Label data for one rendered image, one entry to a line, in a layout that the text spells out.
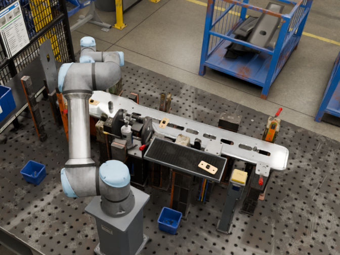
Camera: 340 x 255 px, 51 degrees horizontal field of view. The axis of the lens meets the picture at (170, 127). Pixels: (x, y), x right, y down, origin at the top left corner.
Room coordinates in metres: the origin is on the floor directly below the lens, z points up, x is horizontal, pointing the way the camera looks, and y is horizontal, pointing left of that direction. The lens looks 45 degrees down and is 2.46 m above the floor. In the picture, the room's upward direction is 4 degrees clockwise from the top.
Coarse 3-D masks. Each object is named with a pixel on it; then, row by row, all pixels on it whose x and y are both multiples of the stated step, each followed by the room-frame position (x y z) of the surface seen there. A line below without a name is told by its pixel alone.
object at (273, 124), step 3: (273, 120) 1.45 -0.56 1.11; (273, 123) 1.43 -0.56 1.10; (276, 123) 1.43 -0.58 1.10; (270, 126) 1.43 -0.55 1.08; (273, 126) 1.42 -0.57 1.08; (276, 126) 1.42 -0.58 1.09; (270, 129) 1.43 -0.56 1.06; (273, 129) 1.42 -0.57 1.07; (270, 132) 1.42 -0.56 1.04; (273, 132) 1.42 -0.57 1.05; (267, 135) 1.42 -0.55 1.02; (270, 135) 1.42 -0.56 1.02; (273, 135) 1.41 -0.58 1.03; (267, 138) 1.41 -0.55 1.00; (270, 138) 1.41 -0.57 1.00; (270, 141) 1.40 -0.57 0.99
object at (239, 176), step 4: (236, 172) 1.03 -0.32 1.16; (240, 172) 1.03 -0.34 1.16; (244, 172) 1.03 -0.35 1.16; (232, 176) 1.01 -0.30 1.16; (236, 176) 1.01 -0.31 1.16; (240, 176) 1.01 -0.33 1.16; (244, 176) 1.01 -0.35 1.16; (236, 180) 0.99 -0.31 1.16; (240, 180) 0.99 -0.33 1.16; (244, 180) 0.99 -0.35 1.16
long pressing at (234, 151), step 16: (96, 96) 1.68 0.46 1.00; (112, 96) 1.69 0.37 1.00; (96, 112) 1.53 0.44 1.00; (112, 112) 1.54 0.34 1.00; (128, 112) 1.55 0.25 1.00; (144, 112) 1.56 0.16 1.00; (160, 112) 1.57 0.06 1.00; (160, 128) 1.44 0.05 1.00; (192, 128) 1.45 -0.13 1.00; (208, 128) 1.46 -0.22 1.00; (192, 144) 1.33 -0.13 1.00; (224, 144) 1.34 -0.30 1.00; (256, 144) 1.36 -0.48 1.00; (272, 144) 1.37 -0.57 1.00; (256, 160) 1.24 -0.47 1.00; (272, 160) 1.25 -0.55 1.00
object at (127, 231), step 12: (96, 204) 0.85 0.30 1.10; (144, 204) 0.87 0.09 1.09; (96, 216) 0.79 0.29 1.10; (108, 216) 0.80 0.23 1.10; (132, 216) 0.80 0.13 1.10; (108, 228) 0.78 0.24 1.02; (120, 228) 0.74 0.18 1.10; (132, 228) 0.80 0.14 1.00; (108, 240) 0.79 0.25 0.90; (120, 240) 0.76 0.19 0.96; (132, 240) 0.80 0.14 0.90; (144, 240) 0.89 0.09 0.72; (96, 252) 0.81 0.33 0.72; (108, 252) 0.79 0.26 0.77; (120, 252) 0.76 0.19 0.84; (132, 252) 0.79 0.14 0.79
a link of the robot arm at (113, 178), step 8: (112, 160) 0.91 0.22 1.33; (96, 168) 0.88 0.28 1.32; (104, 168) 0.87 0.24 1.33; (112, 168) 0.87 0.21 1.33; (120, 168) 0.88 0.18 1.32; (96, 176) 0.84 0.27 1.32; (104, 176) 0.83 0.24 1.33; (112, 176) 0.84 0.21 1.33; (120, 176) 0.84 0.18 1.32; (128, 176) 0.86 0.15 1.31; (96, 184) 0.81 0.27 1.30; (104, 184) 0.82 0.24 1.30; (112, 184) 0.81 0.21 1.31; (120, 184) 0.82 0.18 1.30; (128, 184) 0.85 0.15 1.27; (96, 192) 0.80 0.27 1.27; (104, 192) 0.80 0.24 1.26; (112, 192) 0.81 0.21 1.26; (120, 192) 0.82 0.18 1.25; (128, 192) 0.84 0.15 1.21; (112, 200) 0.81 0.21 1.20
